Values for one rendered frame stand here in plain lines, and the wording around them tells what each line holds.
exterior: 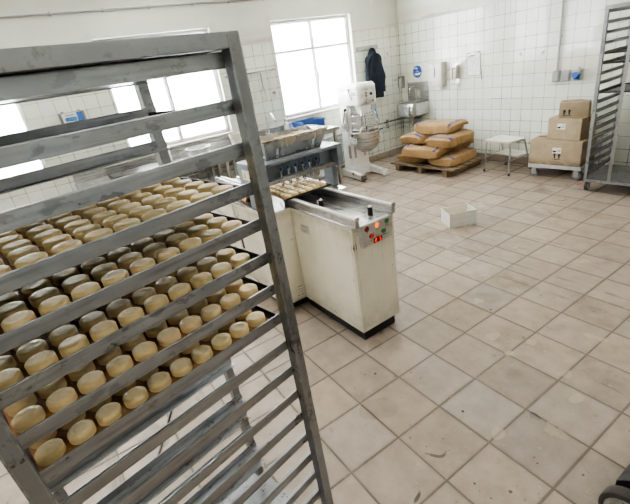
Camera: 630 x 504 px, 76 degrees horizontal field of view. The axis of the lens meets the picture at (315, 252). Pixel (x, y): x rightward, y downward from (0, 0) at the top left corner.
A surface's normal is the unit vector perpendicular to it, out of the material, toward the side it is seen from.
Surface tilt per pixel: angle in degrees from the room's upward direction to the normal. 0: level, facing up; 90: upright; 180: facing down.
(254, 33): 90
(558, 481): 0
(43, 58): 90
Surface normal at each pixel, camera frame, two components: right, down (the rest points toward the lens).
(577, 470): -0.14, -0.90
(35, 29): 0.55, 0.27
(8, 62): 0.72, 0.19
